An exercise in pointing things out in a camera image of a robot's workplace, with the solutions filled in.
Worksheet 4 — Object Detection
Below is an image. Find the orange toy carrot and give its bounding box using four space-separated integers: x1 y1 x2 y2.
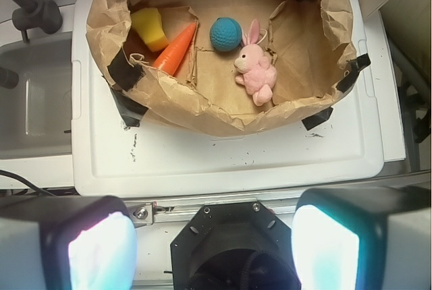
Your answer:
152 22 197 76

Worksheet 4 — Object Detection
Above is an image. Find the grey sink basin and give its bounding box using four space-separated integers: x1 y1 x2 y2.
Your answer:
1 32 72 160

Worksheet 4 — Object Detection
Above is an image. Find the black cable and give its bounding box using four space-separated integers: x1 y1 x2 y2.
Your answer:
0 169 57 198

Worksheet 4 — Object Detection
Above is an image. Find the yellow sponge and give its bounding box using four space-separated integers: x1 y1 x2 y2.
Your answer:
131 7 169 52

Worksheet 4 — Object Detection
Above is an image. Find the aluminium rail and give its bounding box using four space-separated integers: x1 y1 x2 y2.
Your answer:
124 171 432 226

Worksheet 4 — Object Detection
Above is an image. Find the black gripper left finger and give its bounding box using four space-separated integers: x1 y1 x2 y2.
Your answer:
1 196 137 289

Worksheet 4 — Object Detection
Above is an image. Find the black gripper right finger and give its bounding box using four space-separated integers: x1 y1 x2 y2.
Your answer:
291 186 431 289

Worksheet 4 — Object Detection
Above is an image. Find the grey faucet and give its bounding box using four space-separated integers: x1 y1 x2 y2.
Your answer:
11 0 63 43

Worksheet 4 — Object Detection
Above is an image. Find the blue dimpled ball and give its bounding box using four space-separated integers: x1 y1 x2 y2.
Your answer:
209 18 242 52

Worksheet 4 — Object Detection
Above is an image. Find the black octagonal mount plate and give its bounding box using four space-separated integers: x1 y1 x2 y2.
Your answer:
170 202 302 289

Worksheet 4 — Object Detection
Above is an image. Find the pink plush bunny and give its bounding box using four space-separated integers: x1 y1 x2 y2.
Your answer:
234 19 277 107

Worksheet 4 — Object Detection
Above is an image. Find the white plastic bin lid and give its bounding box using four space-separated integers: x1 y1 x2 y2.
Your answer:
72 0 384 198

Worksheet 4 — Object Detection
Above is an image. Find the brown paper bag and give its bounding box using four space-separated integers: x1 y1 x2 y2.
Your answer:
86 0 369 136

